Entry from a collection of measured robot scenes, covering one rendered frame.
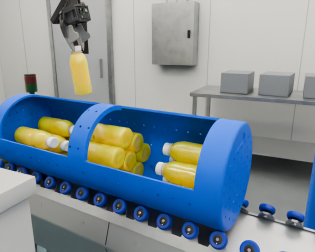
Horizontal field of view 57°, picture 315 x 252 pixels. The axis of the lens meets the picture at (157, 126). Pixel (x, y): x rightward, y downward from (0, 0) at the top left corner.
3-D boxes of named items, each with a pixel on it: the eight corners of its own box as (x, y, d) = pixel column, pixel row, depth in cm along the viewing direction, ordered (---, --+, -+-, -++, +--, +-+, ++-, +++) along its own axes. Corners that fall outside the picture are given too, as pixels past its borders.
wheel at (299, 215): (304, 219, 77) (305, 212, 78) (286, 214, 79) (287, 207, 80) (303, 225, 80) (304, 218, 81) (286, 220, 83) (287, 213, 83)
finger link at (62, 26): (64, 36, 104) (61, 11, 103) (61, 37, 105) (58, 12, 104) (73, 38, 108) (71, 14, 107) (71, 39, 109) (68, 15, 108)
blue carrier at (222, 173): (220, 257, 70) (220, 154, 58) (2, 176, 113) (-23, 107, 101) (250, 190, 92) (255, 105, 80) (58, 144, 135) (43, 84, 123)
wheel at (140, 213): (148, 207, 80) (152, 208, 82) (135, 202, 83) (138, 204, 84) (143, 223, 79) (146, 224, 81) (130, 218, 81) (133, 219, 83)
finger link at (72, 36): (77, 48, 103) (74, 22, 103) (65, 51, 106) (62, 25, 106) (83, 49, 106) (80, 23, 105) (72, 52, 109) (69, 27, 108)
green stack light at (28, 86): (30, 92, 162) (29, 84, 161) (23, 91, 165) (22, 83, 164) (40, 91, 168) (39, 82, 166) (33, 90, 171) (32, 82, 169)
